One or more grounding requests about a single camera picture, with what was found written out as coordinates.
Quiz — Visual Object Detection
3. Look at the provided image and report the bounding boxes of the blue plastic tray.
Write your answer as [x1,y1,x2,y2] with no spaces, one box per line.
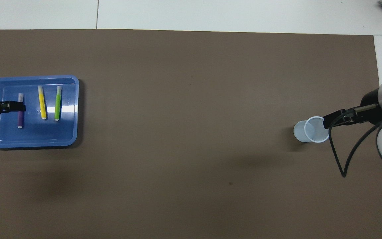
[0,75,80,149]

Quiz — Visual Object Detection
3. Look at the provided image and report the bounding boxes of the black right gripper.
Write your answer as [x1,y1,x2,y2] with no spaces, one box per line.
[322,89,382,130]

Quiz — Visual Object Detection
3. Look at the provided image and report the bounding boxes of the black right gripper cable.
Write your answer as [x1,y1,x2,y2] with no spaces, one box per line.
[328,104,382,179]

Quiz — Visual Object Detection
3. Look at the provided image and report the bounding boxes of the purple marker pen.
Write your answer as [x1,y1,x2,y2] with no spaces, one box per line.
[17,93,24,129]

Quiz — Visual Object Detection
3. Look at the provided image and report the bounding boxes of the yellow marker pen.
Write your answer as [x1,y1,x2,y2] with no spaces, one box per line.
[37,85,48,120]

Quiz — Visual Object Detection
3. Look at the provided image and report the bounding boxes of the clear plastic cup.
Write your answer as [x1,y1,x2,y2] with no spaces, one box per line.
[293,116,330,144]

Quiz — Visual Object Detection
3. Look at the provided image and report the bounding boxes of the green marker pen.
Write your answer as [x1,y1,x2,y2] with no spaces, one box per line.
[54,86,62,122]

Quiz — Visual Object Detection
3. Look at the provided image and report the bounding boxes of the brown table mat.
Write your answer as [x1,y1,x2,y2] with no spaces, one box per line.
[0,29,382,239]

